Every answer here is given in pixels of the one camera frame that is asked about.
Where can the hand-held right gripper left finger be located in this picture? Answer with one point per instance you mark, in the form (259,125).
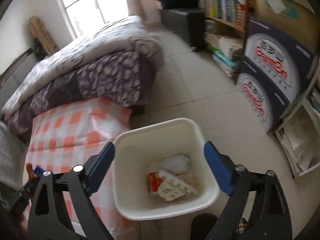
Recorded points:
(100,170)

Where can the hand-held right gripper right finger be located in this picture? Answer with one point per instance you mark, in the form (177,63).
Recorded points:
(217,170)

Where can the orange peel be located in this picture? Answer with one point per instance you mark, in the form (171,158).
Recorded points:
(30,170)

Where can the white trash bin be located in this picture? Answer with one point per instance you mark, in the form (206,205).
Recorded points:
(140,155)

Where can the grey plastic bag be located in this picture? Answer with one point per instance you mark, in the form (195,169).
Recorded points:
(175,163)

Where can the green print tissue pack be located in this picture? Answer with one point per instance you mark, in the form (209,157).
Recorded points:
(167,192)

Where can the grey checked cloth covered nightstand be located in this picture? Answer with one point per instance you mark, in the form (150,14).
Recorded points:
(6,150)

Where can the orange checked tablecloth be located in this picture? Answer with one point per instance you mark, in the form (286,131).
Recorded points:
(62,135)

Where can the person's plaid trousers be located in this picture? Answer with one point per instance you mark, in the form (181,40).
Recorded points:
(241,233)

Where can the blue and white cardboard box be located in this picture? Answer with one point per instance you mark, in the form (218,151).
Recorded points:
(272,55)
(255,97)

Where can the white shelf with papers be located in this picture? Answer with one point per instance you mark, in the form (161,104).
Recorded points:
(297,140)

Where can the purple leaf pattern bedspread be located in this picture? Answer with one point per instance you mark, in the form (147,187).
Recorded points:
(107,80)

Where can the stack of green packets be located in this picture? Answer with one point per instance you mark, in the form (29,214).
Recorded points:
(225,61)

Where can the grey cartoon print quilt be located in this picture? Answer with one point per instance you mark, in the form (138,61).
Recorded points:
(75,55)

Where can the bed with grey headboard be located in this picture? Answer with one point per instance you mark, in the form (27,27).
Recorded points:
(25,62)

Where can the black bag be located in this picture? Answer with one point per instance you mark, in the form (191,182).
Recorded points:
(40,48)

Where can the black cabinet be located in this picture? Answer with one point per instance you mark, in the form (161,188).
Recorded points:
(182,25)

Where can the woven wicker item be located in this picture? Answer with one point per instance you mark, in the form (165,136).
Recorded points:
(41,32)

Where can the row of colourful books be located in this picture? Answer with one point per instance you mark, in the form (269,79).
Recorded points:
(222,6)

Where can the wooden bookshelf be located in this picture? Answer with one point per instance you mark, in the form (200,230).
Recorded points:
(246,5)

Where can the window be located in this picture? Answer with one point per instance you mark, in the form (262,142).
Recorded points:
(82,2)

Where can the brown cardboard box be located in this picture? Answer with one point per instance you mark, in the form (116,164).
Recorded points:
(297,10)

